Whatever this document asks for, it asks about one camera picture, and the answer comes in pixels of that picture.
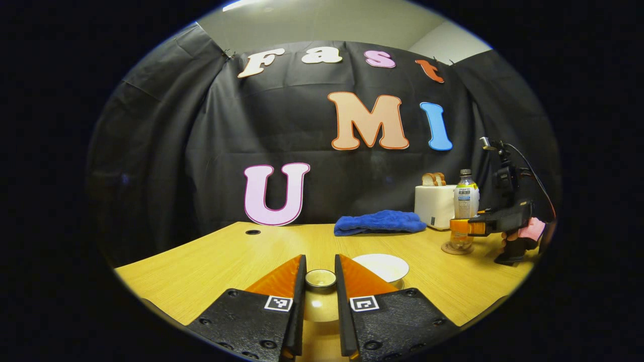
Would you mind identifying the black backdrop cloth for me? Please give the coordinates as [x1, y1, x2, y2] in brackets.
[88, 23, 561, 267]

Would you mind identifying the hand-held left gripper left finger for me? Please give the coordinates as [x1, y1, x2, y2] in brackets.
[186, 254, 307, 362]

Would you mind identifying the clear plastic water bottle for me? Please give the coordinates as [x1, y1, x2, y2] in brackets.
[449, 169, 480, 251]

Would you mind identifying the beige teacup lid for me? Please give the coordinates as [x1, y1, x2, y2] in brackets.
[302, 269, 342, 323]

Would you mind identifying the blue towel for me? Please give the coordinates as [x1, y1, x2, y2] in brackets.
[334, 210, 427, 237]

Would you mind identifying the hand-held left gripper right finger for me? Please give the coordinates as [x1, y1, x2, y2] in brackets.
[335, 254, 461, 362]

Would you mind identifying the cream toaster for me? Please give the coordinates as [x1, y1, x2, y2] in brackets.
[415, 185, 458, 231]

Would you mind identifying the beige ceramic teacup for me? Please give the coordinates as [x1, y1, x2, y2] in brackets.
[352, 253, 410, 290]

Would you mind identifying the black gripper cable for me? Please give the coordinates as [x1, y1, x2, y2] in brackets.
[506, 143, 556, 222]

